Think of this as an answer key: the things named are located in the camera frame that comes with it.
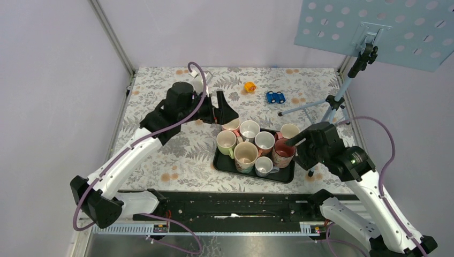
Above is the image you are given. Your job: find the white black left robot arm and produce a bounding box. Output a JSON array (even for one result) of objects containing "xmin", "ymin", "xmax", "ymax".
[{"xmin": 70, "ymin": 82, "xmax": 239, "ymax": 228}]

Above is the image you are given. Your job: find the light blue tripod stand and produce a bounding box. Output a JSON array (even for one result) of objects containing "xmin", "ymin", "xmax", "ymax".
[{"xmin": 278, "ymin": 42, "xmax": 379, "ymax": 177}]

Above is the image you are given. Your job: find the black plastic tray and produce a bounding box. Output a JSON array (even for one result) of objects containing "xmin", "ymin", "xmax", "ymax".
[{"xmin": 213, "ymin": 146, "xmax": 295, "ymax": 184}]

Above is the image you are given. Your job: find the yellow ceramic mug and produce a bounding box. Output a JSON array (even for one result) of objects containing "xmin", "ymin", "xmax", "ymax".
[{"xmin": 275, "ymin": 124, "xmax": 300, "ymax": 140}]

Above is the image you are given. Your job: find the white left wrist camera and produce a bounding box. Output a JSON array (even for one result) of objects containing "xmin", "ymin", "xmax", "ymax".
[{"xmin": 190, "ymin": 70, "xmax": 213, "ymax": 96}]

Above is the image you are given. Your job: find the blue white ceramic mug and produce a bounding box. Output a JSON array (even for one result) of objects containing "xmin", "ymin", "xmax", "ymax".
[{"xmin": 239, "ymin": 120, "xmax": 260, "ymax": 143}]

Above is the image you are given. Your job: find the floral patterned tablecloth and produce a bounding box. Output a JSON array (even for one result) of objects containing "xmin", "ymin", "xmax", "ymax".
[{"xmin": 114, "ymin": 67, "xmax": 350, "ymax": 194}]

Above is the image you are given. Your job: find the beige teal ceramic mug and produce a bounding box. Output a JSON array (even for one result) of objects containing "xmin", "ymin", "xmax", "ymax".
[{"xmin": 233, "ymin": 142, "xmax": 259, "ymax": 173}]

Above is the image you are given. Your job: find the brown ceramic mug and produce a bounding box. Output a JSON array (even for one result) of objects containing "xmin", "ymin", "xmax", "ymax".
[{"xmin": 254, "ymin": 131, "xmax": 275, "ymax": 157}]

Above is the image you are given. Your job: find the salmon pink ceramic mug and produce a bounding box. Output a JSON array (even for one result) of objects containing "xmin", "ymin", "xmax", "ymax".
[{"xmin": 222, "ymin": 118, "xmax": 241, "ymax": 137}]

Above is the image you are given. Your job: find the light blue perforated board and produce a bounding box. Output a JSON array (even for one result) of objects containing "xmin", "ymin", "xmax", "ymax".
[{"xmin": 294, "ymin": 0, "xmax": 453, "ymax": 72}]

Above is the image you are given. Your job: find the small orange toy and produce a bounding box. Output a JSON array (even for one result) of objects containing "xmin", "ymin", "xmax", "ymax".
[{"xmin": 244, "ymin": 82, "xmax": 257, "ymax": 93}]

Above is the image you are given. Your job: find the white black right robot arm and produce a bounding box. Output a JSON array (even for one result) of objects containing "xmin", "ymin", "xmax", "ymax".
[{"xmin": 286, "ymin": 122, "xmax": 438, "ymax": 256}]

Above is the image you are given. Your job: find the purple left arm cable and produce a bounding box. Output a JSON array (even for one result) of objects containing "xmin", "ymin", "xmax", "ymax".
[{"xmin": 72, "ymin": 62, "xmax": 208, "ymax": 255}]

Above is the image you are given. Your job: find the green ceramic mug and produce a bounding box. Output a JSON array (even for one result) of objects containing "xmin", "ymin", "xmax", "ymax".
[{"xmin": 216, "ymin": 130, "xmax": 237, "ymax": 159}]

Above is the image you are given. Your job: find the grey ceramic mug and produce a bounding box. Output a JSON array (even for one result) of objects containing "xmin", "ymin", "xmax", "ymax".
[{"xmin": 255, "ymin": 156, "xmax": 280, "ymax": 177}]

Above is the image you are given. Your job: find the blue toy car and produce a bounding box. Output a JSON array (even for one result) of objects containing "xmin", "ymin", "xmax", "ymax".
[{"xmin": 266, "ymin": 91, "xmax": 286, "ymax": 104}]

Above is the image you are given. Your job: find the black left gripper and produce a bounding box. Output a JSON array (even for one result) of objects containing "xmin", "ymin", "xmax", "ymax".
[{"xmin": 179, "ymin": 90, "xmax": 239, "ymax": 125}]

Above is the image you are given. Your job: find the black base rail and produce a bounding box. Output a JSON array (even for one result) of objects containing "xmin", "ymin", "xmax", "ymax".
[{"xmin": 97, "ymin": 190, "xmax": 359, "ymax": 233}]

